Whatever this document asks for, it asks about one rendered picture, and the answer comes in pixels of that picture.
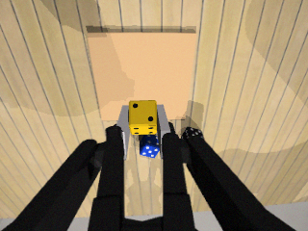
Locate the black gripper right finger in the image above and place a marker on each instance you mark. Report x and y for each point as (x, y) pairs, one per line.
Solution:
(232, 203)

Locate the peach flat mat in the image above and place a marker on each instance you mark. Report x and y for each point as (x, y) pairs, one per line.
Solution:
(129, 66)

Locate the black die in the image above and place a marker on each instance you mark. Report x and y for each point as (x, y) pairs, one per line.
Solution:
(191, 132)

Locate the blue die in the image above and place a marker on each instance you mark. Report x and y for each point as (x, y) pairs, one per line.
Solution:
(149, 146)

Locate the yellow die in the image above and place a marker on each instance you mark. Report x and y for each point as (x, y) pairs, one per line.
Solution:
(143, 117)

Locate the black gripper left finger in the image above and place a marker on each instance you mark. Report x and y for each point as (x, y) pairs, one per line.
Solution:
(56, 204)

